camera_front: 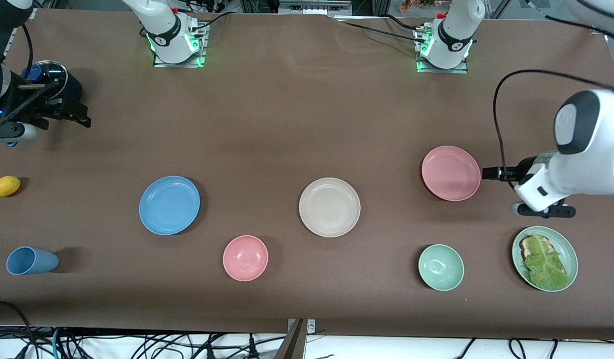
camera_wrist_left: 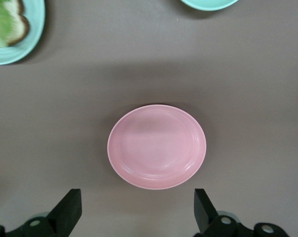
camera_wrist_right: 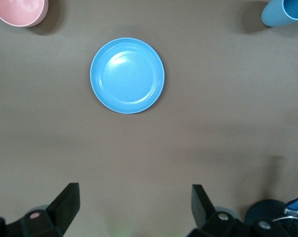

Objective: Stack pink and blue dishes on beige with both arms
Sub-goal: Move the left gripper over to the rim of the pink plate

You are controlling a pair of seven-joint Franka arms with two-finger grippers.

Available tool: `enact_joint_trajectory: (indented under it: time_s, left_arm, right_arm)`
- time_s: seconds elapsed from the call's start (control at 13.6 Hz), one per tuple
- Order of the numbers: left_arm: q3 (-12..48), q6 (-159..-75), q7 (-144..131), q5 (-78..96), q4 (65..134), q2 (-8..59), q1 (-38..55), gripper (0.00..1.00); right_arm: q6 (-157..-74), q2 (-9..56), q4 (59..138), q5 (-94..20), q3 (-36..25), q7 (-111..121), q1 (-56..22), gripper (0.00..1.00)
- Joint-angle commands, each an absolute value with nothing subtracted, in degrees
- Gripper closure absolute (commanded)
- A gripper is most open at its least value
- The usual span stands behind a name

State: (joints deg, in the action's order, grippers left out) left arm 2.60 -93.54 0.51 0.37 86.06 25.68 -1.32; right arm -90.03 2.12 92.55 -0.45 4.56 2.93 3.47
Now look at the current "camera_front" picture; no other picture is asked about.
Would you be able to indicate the green plate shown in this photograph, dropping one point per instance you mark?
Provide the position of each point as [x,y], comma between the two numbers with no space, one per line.
[567,249]

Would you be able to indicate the toasted bread slice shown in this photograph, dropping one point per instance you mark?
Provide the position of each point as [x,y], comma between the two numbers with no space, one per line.
[525,245]

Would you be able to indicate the pink bowl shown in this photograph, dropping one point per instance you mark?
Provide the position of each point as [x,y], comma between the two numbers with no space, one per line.
[245,258]

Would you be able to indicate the yellow lemon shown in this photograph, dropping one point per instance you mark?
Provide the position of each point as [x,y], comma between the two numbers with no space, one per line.
[5,186]

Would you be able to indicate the blue plate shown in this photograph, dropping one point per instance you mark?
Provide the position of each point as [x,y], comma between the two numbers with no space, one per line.
[169,205]

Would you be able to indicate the silver table edge bracket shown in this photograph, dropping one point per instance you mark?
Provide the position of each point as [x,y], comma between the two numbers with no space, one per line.
[311,326]

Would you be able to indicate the beige plate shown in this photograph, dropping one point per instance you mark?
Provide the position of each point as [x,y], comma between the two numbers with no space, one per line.
[329,207]

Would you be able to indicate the green bowl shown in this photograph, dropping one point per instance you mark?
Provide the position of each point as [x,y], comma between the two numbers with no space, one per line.
[441,267]

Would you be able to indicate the aluminium frame rail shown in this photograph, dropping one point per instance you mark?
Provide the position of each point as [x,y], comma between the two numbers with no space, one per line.
[10,44]
[314,6]

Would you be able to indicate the blue cup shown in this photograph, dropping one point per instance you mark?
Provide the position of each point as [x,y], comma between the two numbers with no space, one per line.
[32,261]

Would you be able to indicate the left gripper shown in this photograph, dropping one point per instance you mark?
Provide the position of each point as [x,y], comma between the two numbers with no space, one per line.
[512,174]

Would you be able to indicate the green lettuce leaf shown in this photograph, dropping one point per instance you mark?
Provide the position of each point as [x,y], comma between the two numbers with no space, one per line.
[546,264]

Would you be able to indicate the pink plate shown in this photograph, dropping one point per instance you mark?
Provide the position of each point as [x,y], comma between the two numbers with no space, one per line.
[449,173]

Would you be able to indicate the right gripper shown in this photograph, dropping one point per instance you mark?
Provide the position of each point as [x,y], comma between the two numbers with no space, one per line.
[66,89]

